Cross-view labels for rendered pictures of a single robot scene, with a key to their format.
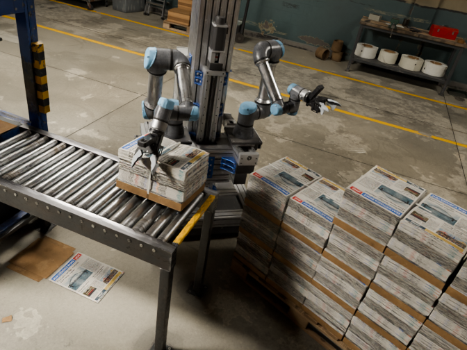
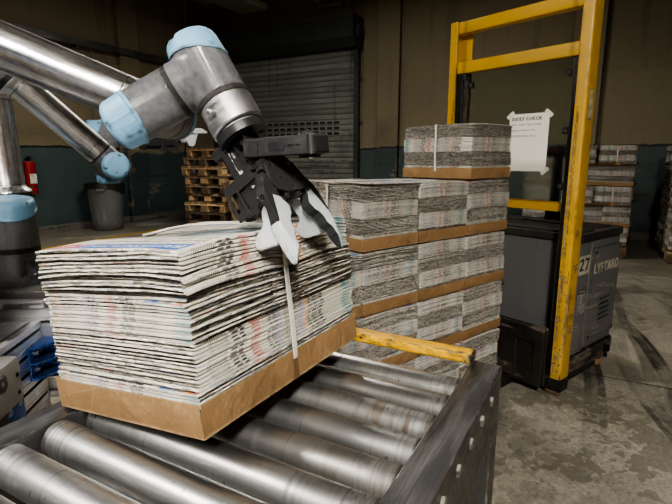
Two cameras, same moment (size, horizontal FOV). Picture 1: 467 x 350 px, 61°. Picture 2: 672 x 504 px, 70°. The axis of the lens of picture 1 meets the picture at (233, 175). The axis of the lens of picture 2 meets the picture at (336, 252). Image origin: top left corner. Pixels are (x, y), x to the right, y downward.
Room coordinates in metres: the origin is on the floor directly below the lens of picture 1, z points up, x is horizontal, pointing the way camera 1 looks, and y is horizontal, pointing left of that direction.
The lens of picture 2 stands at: (1.37, 1.03, 1.15)
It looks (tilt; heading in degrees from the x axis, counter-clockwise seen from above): 11 degrees down; 284
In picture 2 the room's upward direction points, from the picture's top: straight up
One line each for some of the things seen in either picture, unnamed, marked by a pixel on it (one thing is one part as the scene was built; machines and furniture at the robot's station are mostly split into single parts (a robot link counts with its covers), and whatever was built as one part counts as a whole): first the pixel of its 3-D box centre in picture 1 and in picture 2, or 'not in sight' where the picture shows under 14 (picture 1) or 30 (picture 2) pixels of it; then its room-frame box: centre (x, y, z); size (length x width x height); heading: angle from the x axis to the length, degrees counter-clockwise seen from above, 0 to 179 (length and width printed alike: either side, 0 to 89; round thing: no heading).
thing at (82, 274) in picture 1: (87, 276); not in sight; (1.73, 0.81, 0.00); 0.37 x 0.28 x 0.01; 75
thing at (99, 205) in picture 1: (116, 192); (175, 491); (1.67, 0.60, 0.77); 0.47 x 0.05 x 0.05; 165
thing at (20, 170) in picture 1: (36, 162); not in sight; (1.80, 1.10, 0.77); 0.47 x 0.05 x 0.05; 165
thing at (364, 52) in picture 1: (404, 49); not in sight; (7.65, -2.66, 0.55); 1.80 x 0.70 x 1.09; 75
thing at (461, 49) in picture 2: not in sight; (454, 190); (1.37, -1.79, 0.97); 0.09 x 0.09 x 1.75; 53
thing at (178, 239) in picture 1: (196, 218); (362, 335); (1.53, 0.14, 0.81); 0.43 x 0.03 x 0.02; 165
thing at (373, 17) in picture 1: (413, 26); not in sight; (7.67, -2.68, 0.96); 1.69 x 0.57 x 0.12; 75
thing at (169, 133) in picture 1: (173, 127); not in sight; (2.34, 0.45, 0.87); 0.15 x 0.15 x 0.10
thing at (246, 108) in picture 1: (247, 112); (12, 221); (2.52, -0.02, 0.98); 0.13 x 0.12 x 0.14; 136
